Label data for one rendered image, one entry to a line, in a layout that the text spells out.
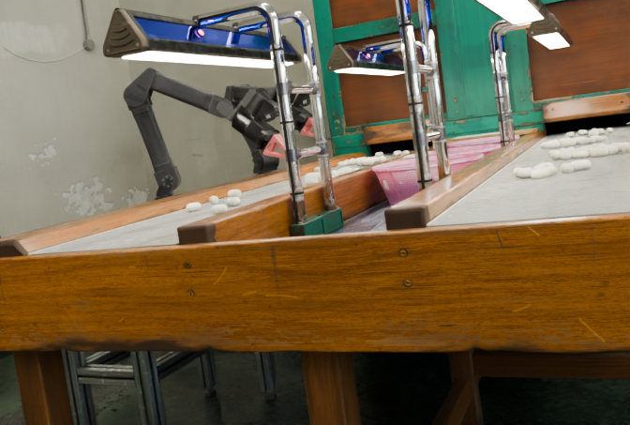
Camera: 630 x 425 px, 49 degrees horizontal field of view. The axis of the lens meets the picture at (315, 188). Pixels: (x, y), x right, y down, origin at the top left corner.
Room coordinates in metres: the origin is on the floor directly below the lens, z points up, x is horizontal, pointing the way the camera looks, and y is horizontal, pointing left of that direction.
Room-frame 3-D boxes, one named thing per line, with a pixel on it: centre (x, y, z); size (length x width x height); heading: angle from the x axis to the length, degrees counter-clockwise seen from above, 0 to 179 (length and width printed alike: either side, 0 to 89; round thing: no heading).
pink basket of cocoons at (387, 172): (1.68, -0.28, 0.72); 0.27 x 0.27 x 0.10
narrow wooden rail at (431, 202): (1.72, -0.47, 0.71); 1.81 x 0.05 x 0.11; 156
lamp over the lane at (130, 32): (1.41, 0.15, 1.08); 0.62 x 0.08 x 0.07; 156
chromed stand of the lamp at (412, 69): (1.21, -0.29, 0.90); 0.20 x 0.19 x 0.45; 156
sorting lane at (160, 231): (1.92, -0.01, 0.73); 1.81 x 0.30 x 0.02; 156
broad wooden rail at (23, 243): (2.00, 0.18, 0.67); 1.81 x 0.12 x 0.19; 156
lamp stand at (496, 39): (2.10, -0.68, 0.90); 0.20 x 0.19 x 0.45; 156
